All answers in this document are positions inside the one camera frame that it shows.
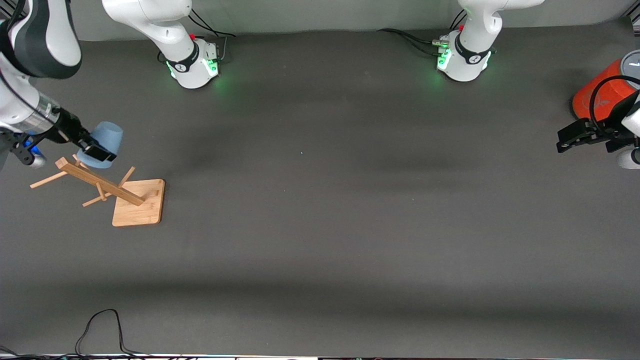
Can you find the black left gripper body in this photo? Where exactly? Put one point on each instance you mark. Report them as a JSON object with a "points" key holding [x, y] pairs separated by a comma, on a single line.
{"points": [[598, 133]]}

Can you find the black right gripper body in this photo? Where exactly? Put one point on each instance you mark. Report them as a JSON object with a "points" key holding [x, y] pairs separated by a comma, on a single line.
{"points": [[70, 127]]}

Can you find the light blue cup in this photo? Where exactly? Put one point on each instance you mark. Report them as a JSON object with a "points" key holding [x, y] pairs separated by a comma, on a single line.
{"points": [[107, 137]]}

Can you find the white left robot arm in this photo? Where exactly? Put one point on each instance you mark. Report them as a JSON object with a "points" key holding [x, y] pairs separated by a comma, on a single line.
{"points": [[470, 55]]}

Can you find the orange cylindrical container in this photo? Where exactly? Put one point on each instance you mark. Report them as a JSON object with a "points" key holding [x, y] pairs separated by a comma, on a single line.
{"points": [[607, 97]]}

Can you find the wooden mug tree stand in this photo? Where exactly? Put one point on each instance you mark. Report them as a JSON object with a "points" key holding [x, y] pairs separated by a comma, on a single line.
{"points": [[140, 210]]}

